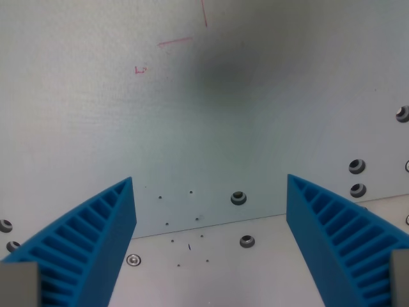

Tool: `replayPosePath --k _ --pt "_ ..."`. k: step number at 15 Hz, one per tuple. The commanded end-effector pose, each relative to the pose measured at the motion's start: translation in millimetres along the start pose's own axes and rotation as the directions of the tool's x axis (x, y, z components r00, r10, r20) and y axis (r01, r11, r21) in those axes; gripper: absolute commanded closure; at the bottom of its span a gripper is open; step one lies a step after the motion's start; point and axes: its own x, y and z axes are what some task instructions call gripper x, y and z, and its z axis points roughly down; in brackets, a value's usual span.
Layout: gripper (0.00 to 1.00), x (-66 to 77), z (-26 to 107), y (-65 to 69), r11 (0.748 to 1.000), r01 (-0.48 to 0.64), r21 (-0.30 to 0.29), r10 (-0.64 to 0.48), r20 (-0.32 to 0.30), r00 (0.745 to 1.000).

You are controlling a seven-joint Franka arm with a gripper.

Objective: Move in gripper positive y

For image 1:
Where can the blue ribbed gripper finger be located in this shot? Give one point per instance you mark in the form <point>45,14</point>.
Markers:
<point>338,230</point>
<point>96,233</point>

